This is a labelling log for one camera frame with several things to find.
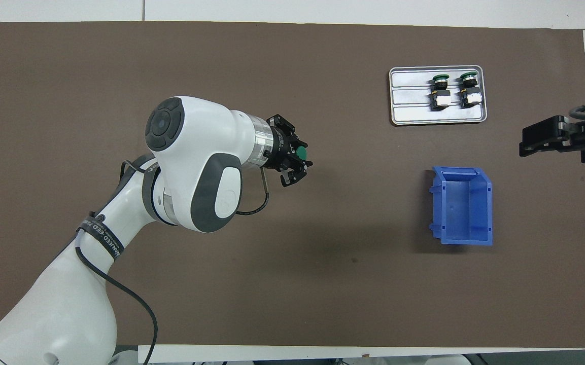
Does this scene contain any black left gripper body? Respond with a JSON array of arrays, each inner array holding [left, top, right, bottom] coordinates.
[[264, 126, 296, 171]]

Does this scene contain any blue plastic storage bin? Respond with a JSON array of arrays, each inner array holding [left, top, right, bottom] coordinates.
[[428, 166, 494, 246]]

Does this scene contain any grey metal tray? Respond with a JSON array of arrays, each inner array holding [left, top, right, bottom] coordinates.
[[389, 65, 489, 126]]

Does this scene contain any brown paper table mat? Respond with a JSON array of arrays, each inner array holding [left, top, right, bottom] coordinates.
[[0, 20, 585, 350]]

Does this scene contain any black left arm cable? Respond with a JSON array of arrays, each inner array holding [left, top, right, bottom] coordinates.
[[74, 160, 270, 365]]

